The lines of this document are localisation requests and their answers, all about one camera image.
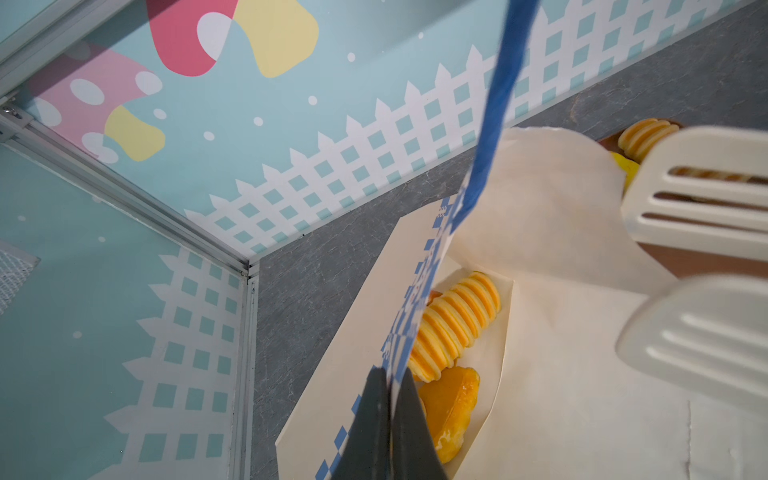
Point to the white mesh wall basket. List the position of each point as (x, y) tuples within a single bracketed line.
[(16, 267)]

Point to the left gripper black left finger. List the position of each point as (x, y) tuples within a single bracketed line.
[(367, 451)]

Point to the white steel kitchen tongs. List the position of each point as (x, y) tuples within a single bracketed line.
[(706, 334)]

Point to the checkered paper bag blue handles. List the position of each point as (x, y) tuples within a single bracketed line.
[(539, 213)]

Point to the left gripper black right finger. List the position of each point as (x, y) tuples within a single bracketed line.
[(413, 455)]

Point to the ridged yellow fake bread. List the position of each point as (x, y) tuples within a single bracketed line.
[(640, 138)]

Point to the round orange fake bun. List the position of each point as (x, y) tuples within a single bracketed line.
[(448, 403)]

